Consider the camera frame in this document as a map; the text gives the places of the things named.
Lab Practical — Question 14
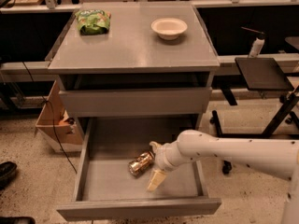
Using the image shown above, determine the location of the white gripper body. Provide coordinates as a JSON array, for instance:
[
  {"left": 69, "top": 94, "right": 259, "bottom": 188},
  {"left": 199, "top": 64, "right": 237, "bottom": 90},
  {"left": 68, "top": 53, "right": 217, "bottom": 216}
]
[{"left": 154, "top": 141, "right": 185, "bottom": 172}]

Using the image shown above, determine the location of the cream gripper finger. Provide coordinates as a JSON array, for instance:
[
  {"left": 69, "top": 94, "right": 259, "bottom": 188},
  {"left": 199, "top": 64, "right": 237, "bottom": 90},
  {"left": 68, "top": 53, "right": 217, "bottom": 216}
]
[
  {"left": 149, "top": 141, "right": 162, "bottom": 153},
  {"left": 147, "top": 169, "right": 166, "bottom": 191}
]

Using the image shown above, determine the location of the orange soda can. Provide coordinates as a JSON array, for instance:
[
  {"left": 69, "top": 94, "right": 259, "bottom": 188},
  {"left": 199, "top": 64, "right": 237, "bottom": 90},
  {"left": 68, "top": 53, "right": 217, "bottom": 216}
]
[{"left": 128, "top": 151, "right": 154, "bottom": 176}]

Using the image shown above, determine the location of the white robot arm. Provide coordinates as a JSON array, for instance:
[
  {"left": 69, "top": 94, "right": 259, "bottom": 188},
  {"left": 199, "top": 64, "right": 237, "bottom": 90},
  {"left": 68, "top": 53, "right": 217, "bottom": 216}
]
[{"left": 148, "top": 130, "right": 299, "bottom": 224}]

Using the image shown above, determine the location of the open grey middle drawer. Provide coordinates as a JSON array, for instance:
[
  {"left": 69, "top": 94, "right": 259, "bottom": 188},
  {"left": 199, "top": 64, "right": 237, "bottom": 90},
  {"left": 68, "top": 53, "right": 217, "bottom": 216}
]
[{"left": 57, "top": 117, "right": 221, "bottom": 221}]

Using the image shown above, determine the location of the grey drawer cabinet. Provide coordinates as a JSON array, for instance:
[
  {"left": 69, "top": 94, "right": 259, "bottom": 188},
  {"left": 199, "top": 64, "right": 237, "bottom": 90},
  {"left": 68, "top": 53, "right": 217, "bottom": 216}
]
[{"left": 49, "top": 2, "right": 220, "bottom": 129}]

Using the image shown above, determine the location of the closed grey upper drawer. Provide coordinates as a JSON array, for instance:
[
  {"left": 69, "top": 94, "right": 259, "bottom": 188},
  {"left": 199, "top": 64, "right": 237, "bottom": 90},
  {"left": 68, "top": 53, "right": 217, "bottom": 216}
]
[{"left": 59, "top": 88, "right": 211, "bottom": 117}]

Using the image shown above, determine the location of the cardboard box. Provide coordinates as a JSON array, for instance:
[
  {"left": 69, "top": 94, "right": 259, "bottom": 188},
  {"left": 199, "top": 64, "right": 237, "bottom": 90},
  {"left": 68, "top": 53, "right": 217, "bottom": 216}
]
[{"left": 36, "top": 82, "right": 83, "bottom": 152}]

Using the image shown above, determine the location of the black stand with tray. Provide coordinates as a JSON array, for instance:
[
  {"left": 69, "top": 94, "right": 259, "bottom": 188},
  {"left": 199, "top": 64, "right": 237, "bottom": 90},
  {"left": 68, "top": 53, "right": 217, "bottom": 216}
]
[{"left": 209, "top": 57, "right": 299, "bottom": 175}]

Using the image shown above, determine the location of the green chip bag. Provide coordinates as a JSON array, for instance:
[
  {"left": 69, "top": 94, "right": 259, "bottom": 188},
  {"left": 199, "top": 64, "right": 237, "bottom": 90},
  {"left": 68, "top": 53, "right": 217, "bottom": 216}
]
[{"left": 76, "top": 9, "right": 111, "bottom": 35}]

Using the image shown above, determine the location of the black shoe lower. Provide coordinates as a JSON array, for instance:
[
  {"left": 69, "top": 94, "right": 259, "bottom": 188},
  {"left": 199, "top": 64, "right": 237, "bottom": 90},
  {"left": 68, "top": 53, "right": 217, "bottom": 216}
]
[{"left": 0, "top": 217, "right": 36, "bottom": 224}]

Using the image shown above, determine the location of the black power cable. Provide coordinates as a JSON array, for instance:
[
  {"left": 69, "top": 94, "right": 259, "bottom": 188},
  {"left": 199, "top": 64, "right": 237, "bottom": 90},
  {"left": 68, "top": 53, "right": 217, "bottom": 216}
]
[{"left": 21, "top": 62, "right": 78, "bottom": 175}]

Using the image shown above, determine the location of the metal workbench rail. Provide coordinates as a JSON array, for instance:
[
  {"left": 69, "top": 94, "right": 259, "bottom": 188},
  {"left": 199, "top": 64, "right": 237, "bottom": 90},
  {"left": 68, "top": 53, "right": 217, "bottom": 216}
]
[{"left": 0, "top": 61, "right": 56, "bottom": 83}]

